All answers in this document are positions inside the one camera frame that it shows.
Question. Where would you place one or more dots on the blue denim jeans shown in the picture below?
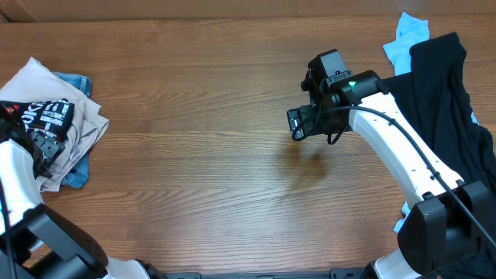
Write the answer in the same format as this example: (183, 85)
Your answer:
(79, 174)

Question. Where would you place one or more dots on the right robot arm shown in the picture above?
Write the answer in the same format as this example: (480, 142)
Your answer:
(448, 217)

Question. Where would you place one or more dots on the black orange patterned jersey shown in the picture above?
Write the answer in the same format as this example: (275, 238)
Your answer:
(52, 118)

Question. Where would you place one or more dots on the beige folded trousers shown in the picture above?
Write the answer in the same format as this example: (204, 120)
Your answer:
(34, 82)

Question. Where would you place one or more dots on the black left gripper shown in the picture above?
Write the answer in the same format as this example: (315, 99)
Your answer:
(50, 148)

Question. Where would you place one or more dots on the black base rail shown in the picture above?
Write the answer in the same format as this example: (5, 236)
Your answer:
(263, 275)

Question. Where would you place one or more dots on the black garment pile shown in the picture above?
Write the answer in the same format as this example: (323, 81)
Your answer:
(428, 88)

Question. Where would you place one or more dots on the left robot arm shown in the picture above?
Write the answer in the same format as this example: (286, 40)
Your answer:
(36, 241)

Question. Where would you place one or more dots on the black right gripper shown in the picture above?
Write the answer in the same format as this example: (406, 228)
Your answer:
(311, 128)

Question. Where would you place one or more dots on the light blue cloth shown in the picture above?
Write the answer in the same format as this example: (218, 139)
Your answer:
(409, 32)

